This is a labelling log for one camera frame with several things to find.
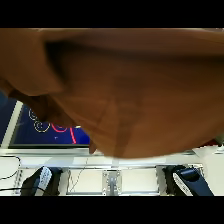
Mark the brown garment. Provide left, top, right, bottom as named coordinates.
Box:
left=0, top=28, right=224, bottom=160

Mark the silver frame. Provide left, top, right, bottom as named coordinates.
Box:
left=0, top=147, right=224, bottom=197

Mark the black cable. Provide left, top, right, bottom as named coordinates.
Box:
left=0, top=187, right=51, bottom=197
left=0, top=154, right=23, bottom=182

